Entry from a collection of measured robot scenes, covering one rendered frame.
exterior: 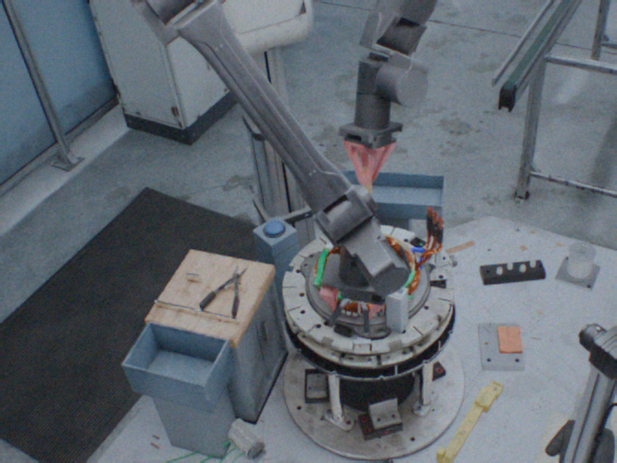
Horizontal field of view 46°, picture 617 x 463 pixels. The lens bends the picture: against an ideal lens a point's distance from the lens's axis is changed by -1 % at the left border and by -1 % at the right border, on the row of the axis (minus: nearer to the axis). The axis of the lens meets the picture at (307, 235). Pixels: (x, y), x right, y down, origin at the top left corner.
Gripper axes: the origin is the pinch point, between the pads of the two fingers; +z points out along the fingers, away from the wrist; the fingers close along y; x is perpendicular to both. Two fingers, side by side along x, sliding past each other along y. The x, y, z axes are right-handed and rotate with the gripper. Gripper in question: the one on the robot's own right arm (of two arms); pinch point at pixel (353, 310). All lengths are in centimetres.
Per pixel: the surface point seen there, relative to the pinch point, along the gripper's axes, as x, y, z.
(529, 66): 153, 37, 38
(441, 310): 8.3, 14.9, 5.5
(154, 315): 2.1, -37.8, 15.2
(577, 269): 49, 47, 29
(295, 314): 3.8, -10.6, 8.8
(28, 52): 175, -174, 78
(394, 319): 2.4, 7.1, 3.1
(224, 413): -5.6, -22.4, 32.0
